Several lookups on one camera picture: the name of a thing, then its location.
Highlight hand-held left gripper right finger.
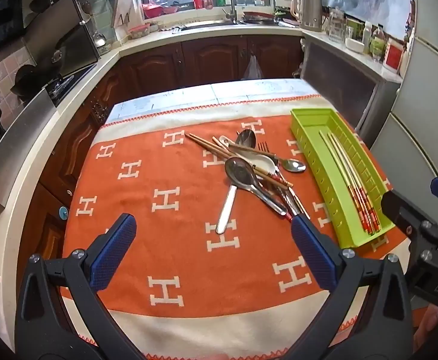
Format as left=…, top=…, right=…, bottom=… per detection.
left=279, top=214, right=415, bottom=360

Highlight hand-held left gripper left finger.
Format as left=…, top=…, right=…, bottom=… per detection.
left=14, top=213, right=145, bottom=360

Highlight small metal spoon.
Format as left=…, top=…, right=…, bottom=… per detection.
left=228, top=142, right=307, bottom=173

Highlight long metal spoon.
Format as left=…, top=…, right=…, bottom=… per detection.
left=216, top=129, right=257, bottom=235

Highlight white ceramic spoon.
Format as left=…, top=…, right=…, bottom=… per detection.
left=219, top=135, right=278, bottom=175

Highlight large metal spoon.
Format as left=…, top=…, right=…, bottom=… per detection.
left=224, top=156, right=288, bottom=216

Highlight green plastic utensil tray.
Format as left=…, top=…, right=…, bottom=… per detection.
left=289, top=108, right=397, bottom=249

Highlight brown wooden chopstick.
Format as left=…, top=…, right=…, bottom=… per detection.
left=184, top=133, right=294, bottom=188
left=211, top=137, right=284, bottom=191

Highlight person's right hand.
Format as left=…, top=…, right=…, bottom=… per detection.
left=414, top=304, right=438, bottom=351

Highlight orange printed blanket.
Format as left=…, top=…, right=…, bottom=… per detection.
left=62, top=95, right=411, bottom=360

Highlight grey refrigerator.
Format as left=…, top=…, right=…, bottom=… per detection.
left=369, top=0, right=438, bottom=233

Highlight stainless steel panel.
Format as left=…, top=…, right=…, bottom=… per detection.
left=0, top=90, right=57, bottom=208

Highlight red box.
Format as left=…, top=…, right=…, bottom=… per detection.
left=384, top=37, right=405, bottom=72

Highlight green label bottle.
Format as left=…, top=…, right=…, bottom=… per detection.
left=371, top=26, right=386, bottom=62

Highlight white bowl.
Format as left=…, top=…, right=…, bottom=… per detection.
left=345, top=37, right=366, bottom=54

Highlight black gas stove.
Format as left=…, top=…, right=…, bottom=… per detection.
left=44, top=64, right=98, bottom=107

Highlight black pan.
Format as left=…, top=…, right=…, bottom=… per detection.
left=11, top=64, right=56, bottom=100

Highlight white plastic bag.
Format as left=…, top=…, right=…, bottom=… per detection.
left=240, top=54, right=263, bottom=80

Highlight glass jar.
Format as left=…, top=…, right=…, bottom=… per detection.
left=328, top=7, right=345, bottom=44

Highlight dark wooden kitchen cabinets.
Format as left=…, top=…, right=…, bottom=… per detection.
left=16, top=35, right=306, bottom=289

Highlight hanging metal ladle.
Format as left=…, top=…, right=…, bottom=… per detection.
left=91, top=7, right=108, bottom=48

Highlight clear food container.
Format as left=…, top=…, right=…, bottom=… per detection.
left=129, top=24, right=151, bottom=39

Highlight steel electric kettle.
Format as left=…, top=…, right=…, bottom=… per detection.
left=291, top=0, right=323, bottom=32

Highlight red rimmed plates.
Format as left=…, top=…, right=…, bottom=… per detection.
left=243, top=9, right=277, bottom=23

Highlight wooden cutting board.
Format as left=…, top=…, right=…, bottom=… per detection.
left=112, top=0, right=145, bottom=29

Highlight red bowl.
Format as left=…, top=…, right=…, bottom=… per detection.
left=142, top=4, right=164, bottom=19

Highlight kitchen sink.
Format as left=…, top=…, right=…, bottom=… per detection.
left=181, top=19, right=242, bottom=29

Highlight steel kitchen faucet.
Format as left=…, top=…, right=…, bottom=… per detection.
left=217, top=0, right=239, bottom=24

